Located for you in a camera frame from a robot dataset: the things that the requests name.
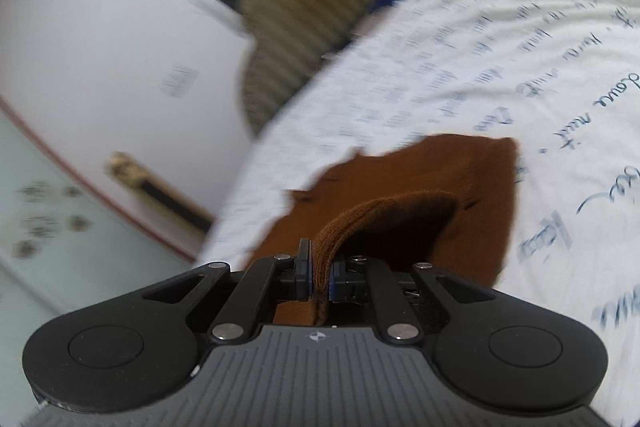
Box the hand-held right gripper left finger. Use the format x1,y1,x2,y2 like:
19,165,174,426
142,237,316,343

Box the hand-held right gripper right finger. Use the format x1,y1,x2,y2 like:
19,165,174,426
328,255,495,344

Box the brown knit sweater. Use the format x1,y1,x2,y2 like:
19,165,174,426
240,133,521,329

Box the gold tower air conditioner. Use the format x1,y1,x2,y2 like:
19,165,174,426
102,150,217,234

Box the pale green flowered door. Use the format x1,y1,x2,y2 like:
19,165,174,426
0,99,203,427

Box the white script-printed blanket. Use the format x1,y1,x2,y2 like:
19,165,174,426
194,0,640,427

